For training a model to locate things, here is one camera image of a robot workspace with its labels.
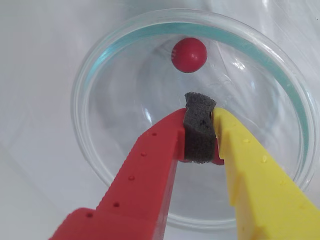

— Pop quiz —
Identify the red round pill ball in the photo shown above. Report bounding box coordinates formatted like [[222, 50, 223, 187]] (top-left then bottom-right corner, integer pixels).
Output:
[[171, 37, 208, 74], [179, 153, 225, 166]]

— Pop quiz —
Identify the clear glass bowl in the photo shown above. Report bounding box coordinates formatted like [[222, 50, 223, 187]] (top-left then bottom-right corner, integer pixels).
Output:
[[70, 8, 316, 231]]

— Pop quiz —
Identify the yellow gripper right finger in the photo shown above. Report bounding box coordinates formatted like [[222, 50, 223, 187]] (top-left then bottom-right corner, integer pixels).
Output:
[[212, 107, 320, 240]]

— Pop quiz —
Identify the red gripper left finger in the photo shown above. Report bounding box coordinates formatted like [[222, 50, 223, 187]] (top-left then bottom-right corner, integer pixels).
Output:
[[48, 91, 218, 240]]

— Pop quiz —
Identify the white table cloth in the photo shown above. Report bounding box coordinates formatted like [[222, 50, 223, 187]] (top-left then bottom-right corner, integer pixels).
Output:
[[0, 0, 320, 240]]

